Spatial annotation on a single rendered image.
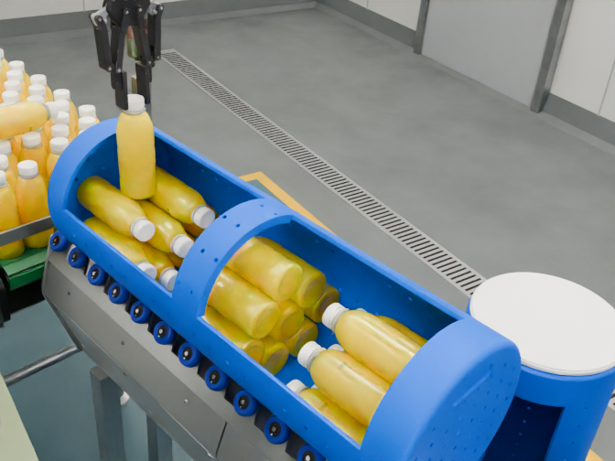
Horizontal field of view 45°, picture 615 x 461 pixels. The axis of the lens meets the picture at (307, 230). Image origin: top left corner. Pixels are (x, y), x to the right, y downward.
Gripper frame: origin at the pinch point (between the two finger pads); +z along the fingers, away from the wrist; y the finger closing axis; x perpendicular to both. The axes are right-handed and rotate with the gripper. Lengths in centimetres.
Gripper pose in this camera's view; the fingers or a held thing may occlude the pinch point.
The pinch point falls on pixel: (132, 86)
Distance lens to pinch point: 136.7
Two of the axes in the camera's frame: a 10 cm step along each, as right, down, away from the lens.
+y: 7.1, -3.4, 6.1
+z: -0.7, 8.4, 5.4
